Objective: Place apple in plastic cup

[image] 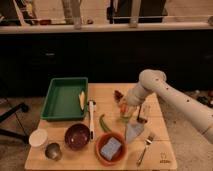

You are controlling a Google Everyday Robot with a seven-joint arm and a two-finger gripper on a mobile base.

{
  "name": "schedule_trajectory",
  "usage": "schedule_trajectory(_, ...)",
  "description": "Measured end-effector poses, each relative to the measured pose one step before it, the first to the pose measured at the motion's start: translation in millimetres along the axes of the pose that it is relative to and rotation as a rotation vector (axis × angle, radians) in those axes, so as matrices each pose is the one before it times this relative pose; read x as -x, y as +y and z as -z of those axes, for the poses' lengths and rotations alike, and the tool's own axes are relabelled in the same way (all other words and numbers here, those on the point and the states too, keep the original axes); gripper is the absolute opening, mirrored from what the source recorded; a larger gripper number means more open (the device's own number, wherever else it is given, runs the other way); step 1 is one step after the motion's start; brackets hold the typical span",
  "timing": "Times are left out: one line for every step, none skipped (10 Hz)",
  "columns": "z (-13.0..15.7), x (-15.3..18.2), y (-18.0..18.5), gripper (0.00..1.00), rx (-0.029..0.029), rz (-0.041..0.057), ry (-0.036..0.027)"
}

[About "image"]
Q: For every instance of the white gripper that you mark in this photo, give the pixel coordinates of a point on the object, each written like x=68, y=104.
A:
x=134, y=97

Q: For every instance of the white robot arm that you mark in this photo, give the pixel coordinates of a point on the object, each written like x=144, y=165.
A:
x=154, y=81

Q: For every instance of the small metal cup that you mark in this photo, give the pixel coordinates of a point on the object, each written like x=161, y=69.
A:
x=53, y=151

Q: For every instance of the white plastic cup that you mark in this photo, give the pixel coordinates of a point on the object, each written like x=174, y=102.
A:
x=38, y=138

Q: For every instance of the brown red toy food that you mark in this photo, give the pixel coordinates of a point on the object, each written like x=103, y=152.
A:
x=118, y=96

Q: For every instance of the grey folded cloth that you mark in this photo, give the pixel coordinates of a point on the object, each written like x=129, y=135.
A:
x=133, y=131

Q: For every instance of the green chili pepper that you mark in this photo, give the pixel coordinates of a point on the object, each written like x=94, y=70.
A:
x=103, y=125

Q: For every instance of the silver fork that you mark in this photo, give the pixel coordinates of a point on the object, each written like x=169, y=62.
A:
x=148, y=142

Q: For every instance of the blue sponge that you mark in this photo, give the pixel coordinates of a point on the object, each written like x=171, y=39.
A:
x=110, y=148

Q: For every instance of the orange bowl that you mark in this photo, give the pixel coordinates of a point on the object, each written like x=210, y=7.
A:
x=119, y=156

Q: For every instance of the dark red bowl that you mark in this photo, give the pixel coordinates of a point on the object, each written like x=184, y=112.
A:
x=77, y=136

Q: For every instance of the green plastic tray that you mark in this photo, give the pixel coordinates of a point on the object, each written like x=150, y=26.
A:
x=62, y=101

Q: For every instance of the white handled knife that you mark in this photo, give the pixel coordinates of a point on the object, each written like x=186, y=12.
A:
x=91, y=106

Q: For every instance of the white window rail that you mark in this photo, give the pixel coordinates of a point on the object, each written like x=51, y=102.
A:
x=105, y=28

